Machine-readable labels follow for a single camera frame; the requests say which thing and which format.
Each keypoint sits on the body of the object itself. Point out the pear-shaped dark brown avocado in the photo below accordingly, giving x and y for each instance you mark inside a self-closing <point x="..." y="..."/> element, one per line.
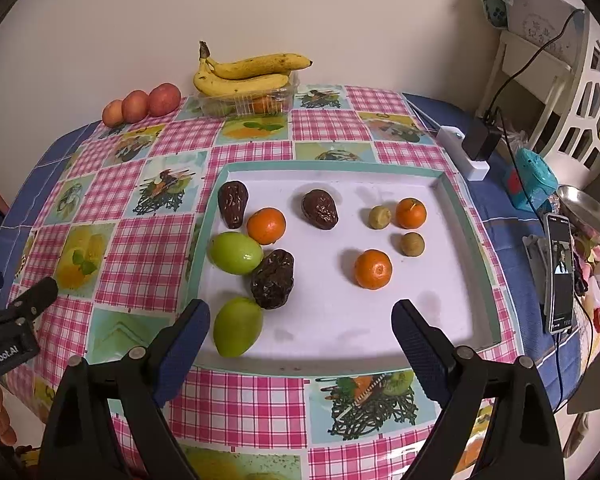
<point x="232" y="205"/>

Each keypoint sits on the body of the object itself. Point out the clear plastic container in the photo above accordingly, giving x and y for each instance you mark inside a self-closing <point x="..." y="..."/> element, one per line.
<point x="250" y="105"/>

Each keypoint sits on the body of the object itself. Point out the smartphone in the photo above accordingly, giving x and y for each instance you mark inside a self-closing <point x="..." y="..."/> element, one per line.
<point x="560" y="272"/>

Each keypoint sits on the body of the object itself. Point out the teal plastic gadget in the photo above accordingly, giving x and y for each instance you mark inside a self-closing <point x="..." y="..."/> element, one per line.
<point x="530" y="180"/>

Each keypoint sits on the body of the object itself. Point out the small brown longan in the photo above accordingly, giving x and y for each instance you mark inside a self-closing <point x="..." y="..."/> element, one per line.
<point x="411" y="243"/>
<point x="380" y="216"/>

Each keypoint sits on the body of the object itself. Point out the mandarin orange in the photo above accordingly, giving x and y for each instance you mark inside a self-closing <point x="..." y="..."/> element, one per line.
<point x="266" y="225"/>
<point x="411" y="212"/>
<point x="373" y="269"/>

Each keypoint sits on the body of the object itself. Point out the pale red apple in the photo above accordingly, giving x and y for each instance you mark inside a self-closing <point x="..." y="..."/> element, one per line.
<point x="113" y="112"/>

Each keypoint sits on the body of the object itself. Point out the yellow banana bunch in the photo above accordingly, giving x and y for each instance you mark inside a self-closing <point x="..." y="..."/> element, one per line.
<point x="245" y="85"/>

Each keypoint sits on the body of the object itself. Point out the small green jujube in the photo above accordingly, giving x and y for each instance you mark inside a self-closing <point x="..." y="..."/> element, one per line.
<point x="237" y="327"/>

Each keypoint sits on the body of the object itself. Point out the pink checked printed tablecloth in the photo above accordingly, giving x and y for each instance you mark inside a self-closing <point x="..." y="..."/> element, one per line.
<point x="145" y="260"/>

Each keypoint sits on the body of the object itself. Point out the white wooden rack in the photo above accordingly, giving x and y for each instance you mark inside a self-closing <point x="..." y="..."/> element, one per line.
<point x="502" y="60"/>

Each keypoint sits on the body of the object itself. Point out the dark brown wrinkled avocado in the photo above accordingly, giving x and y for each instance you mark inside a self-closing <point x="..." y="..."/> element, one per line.
<point x="272" y="280"/>
<point x="320" y="208"/>

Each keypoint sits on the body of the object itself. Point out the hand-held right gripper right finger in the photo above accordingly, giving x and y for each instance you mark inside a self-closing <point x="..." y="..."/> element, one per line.
<point x="420" y="350"/>

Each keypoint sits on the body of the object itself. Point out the black power adapter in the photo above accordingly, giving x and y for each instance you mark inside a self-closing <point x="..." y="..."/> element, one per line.
<point x="480" y="137"/>

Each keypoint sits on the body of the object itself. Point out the patterned cloth bag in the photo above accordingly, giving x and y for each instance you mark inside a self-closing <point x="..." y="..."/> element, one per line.
<point x="497" y="0"/>

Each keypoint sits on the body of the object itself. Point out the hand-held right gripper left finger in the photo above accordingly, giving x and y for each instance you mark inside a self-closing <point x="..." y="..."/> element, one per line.
<point x="182" y="355"/>

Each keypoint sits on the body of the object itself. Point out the white tray with teal rim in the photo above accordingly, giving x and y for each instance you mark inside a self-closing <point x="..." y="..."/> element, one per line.
<point x="330" y="300"/>

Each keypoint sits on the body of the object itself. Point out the metal bowl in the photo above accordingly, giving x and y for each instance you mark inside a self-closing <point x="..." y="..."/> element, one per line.
<point x="587" y="215"/>

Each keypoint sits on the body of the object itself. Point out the large green jujube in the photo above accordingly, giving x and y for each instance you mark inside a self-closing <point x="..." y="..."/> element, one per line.
<point x="235" y="252"/>

